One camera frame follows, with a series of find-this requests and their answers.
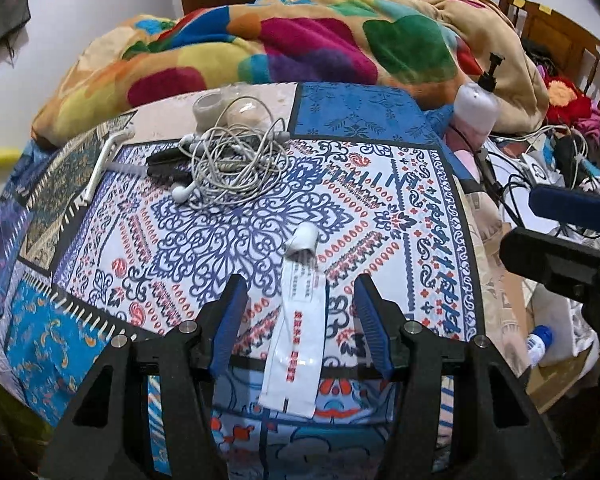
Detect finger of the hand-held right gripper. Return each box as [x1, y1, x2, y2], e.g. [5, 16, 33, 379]
[499, 226, 600, 343]
[528, 184, 600, 233]

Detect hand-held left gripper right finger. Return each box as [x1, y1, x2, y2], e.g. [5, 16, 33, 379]
[352, 274, 566, 480]

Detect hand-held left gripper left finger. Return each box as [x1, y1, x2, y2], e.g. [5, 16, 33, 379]
[39, 274, 249, 480]

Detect white toothpaste tube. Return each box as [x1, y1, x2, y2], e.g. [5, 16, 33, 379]
[257, 224, 329, 417]

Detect black rectangular box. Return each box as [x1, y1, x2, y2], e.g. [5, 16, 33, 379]
[145, 146, 192, 184]

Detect patterned blue tablecloth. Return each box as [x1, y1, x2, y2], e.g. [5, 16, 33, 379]
[0, 81, 487, 480]

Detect white bottle with blue cap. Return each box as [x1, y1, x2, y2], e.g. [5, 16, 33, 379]
[526, 325, 557, 367]

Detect red plush toy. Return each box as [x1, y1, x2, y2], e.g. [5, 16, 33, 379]
[544, 76, 593, 123]

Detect cardboard box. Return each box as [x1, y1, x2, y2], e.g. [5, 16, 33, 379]
[500, 270, 600, 413]

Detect white pump bottle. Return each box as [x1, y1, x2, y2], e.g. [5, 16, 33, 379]
[454, 51, 505, 137]

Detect tangled white earphones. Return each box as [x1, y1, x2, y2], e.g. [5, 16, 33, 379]
[172, 119, 292, 211]

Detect wooden headboard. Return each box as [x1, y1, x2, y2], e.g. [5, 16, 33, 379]
[497, 0, 600, 111]

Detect white toothbrush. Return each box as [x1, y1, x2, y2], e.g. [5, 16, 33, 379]
[81, 127, 137, 202]

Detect small glass jar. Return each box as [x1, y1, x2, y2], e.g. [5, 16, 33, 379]
[193, 90, 232, 129]
[227, 96, 274, 132]

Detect colourful fleece blanket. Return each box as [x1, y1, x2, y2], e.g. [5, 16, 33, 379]
[31, 0, 551, 150]

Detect tangle of cables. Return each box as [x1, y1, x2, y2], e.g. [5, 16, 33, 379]
[445, 122, 600, 241]

